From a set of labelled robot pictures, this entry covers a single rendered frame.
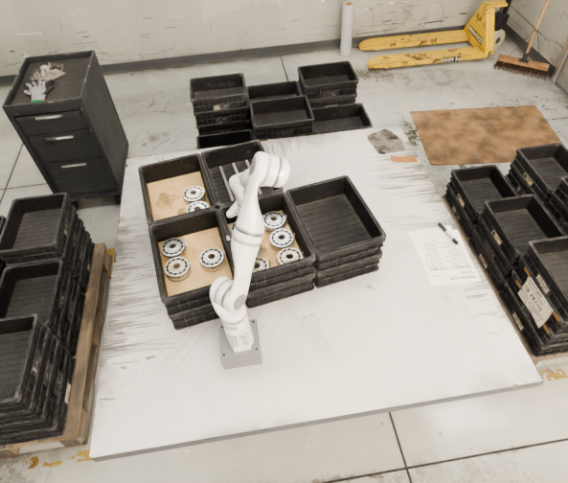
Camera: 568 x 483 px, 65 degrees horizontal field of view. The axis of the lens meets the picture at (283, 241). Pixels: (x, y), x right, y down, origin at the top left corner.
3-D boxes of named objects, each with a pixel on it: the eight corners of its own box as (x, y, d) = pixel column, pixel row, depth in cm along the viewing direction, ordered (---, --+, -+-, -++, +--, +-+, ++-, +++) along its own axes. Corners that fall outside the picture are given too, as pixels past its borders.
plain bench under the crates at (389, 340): (484, 442, 211) (544, 381, 158) (146, 502, 200) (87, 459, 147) (384, 207, 314) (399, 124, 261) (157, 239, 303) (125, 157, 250)
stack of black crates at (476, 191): (512, 233, 276) (527, 207, 258) (466, 240, 274) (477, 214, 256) (484, 190, 302) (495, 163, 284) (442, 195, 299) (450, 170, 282)
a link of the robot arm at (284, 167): (266, 169, 153) (243, 163, 150) (295, 157, 128) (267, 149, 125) (261, 195, 152) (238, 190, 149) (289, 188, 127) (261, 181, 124)
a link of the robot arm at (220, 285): (203, 287, 139) (214, 317, 152) (224, 301, 135) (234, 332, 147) (223, 268, 144) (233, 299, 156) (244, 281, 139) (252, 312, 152)
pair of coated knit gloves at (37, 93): (48, 102, 261) (46, 97, 259) (16, 105, 260) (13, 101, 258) (56, 80, 277) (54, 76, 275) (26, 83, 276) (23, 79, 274)
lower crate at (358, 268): (380, 271, 192) (384, 254, 183) (316, 290, 187) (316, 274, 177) (344, 210, 217) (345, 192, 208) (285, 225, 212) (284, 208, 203)
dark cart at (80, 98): (128, 207, 324) (80, 98, 256) (65, 216, 321) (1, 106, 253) (133, 156, 363) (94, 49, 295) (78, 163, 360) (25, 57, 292)
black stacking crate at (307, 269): (315, 275, 178) (316, 258, 170) (244, 296, 173) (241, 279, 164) (284, 210, 203) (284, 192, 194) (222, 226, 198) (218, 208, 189)
